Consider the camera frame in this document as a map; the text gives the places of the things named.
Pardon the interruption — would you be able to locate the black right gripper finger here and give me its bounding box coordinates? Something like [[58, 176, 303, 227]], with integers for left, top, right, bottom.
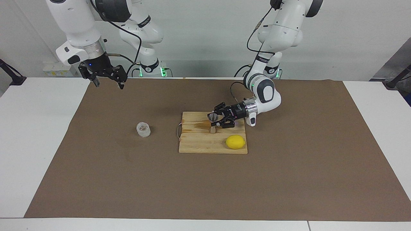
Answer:
[[78, 62, 101, 88], [110, 65, 128, 90]]

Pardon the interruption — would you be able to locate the metal double jigger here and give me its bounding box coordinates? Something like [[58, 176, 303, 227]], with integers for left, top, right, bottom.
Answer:
[[207, 113, 220, 134]]

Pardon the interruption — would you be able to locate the small clear glass cup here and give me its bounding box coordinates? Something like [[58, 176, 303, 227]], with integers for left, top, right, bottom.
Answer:
[[136, 122, 152, 138]]

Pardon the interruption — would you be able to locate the yellow lemon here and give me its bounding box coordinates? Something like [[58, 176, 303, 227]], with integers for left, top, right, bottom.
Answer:
[[225, 135, 246, 150]]

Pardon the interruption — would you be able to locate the wooden cutting board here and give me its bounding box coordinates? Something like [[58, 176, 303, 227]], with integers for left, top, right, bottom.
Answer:
[[176, 111, 248, 155]]

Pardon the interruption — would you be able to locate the black clamp stand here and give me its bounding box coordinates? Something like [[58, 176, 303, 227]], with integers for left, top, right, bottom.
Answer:
[[385, 64, 411, 89], [0, 59, 27, 86]]

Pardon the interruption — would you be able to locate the brown paper table mat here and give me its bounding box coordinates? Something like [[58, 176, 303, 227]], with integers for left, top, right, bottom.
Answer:
[[24, 78, 411, 222]]

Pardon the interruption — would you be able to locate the black base cable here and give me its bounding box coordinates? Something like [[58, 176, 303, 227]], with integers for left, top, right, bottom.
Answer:
[[234, 64, 254, 78], [126, 63, 142, 78]]

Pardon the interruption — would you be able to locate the white wall socket box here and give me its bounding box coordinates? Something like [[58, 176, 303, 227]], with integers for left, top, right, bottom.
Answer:
[[43, 62, 78, 78]]

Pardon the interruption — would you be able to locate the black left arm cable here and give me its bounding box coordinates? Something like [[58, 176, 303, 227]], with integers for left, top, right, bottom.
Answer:
[[230, 0, 283, 104]]

